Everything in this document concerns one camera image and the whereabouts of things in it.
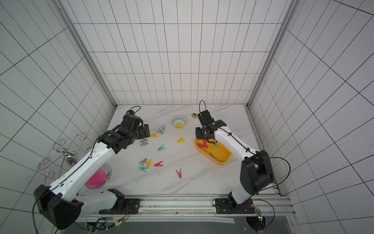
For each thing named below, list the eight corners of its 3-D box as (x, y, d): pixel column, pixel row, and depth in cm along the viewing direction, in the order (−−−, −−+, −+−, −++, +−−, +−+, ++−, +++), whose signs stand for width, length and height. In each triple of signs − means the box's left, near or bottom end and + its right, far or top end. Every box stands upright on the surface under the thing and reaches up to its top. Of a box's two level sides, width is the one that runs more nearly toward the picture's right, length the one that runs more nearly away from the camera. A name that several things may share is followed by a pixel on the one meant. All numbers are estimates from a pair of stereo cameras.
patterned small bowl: (170, 128, 107) (170, 125, 104) (171, 118, 113) (171, 114, 110) (187, 128, 107) (187, 125, 104) (187, 118, 113) (187, 114, 110)
